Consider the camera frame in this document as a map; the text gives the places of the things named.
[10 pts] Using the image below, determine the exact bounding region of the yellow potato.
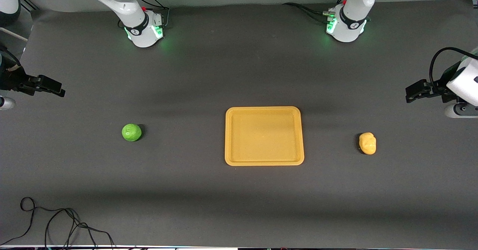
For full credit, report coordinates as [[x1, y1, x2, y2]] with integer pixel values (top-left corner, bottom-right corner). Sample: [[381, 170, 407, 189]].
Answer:
[[359, 132, 377, 155]]

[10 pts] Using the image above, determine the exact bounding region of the green apple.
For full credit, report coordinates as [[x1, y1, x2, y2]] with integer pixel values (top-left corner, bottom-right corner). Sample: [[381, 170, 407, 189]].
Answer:
[[122, 124, 142, 142]]

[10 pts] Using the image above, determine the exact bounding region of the yellow plastic tray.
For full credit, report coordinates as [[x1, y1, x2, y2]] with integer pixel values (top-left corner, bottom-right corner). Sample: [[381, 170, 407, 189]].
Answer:
[[224, 106, 305, 166]]

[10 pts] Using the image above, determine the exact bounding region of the white rod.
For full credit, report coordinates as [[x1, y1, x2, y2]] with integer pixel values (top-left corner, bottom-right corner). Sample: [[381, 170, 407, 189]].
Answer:
[[0, 27, 29, 42]]

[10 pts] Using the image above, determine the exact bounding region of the dark grey table mat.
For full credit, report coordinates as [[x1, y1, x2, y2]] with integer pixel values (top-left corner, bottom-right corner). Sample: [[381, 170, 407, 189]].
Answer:
[[0, 0, 478, 249]]

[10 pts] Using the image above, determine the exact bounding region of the thin black loose cable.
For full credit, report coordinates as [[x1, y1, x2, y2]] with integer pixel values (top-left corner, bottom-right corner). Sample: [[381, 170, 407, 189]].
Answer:
[[0, 197, 115, 250]]

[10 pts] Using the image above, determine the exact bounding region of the black right arm base cable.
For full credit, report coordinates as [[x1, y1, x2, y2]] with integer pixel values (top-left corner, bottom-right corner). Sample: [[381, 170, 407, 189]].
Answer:
[[136, 0, 171, 28]]

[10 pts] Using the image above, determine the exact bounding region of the black arm base cable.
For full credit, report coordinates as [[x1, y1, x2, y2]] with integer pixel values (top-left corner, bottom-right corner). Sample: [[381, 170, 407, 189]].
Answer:
[[282, 0, 350, 24], [136, 0, 171, 28]]

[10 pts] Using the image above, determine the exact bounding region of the black left arm base cable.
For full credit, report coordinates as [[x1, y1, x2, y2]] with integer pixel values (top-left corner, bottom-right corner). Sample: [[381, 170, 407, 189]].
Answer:
[[282, 0, 350, 24]]

